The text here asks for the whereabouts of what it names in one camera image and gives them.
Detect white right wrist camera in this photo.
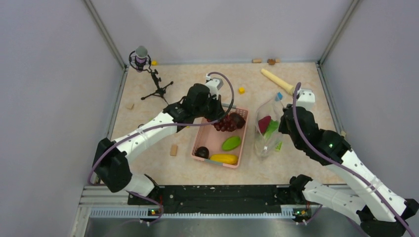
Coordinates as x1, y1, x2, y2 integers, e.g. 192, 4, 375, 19
296, 89, 316, 111

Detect grey microphone with shock mount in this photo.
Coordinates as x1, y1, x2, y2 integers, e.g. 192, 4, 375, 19
128, 45, 152, 73

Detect pink plastic basket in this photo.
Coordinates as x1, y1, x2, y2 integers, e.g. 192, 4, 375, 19
191, 122, 248, 169

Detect clear zip top bag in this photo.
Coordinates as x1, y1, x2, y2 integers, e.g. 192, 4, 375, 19
254, 93, 284, 159

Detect green toy lettuce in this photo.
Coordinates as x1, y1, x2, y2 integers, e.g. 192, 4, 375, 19
263, 120, 280, 139

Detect tan wooden block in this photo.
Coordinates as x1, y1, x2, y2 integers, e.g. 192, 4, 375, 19
169, 144, 178, 157

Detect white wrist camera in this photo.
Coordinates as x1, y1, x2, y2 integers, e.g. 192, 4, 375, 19
205, 75, 224, 99
296, 89, 316, 111

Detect brown round block at wall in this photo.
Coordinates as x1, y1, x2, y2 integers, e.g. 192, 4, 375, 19
267, 59, 276, 65

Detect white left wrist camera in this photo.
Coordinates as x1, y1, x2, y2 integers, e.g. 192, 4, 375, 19
205, 75, 224, 99

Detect dark maroon toy fruit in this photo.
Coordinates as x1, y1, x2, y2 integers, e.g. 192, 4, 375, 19
229, 113, 246, 129

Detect light wooden cube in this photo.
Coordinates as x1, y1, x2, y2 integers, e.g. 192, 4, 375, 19
126, 103, 134, 110

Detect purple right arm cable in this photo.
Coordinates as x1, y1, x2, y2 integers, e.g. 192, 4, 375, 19
292, 82, 419, 237

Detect green toy starfruit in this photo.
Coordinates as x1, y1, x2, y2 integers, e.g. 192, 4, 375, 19
221, 136, 242, 151

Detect yellow cube block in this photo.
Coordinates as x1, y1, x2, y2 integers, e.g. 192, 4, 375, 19
238, 87, 246, 94

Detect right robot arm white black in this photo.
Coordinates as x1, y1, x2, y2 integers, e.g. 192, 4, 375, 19
279, 104, 419, 237

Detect cream toy rolling pin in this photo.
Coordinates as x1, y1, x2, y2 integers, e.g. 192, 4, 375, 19
260, 69, 295, 95

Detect dark purple toy fruit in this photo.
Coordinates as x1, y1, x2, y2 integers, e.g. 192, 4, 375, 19
194, 146, 210, 159

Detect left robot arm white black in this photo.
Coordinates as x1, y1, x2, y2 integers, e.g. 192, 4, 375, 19
92, 79, 225, 204

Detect magenta toy sweet potato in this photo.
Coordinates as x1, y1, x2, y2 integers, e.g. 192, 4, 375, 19
257, 116, 272, 135

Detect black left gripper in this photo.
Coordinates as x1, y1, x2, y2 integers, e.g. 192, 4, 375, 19
194, 92, 226, 121

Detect black microphone tripod stand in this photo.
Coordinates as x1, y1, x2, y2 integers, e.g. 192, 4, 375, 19
141, 69, 174, 104

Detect dark red toy grapes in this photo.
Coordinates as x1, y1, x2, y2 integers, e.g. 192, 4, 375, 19
213, 115, 237, 132

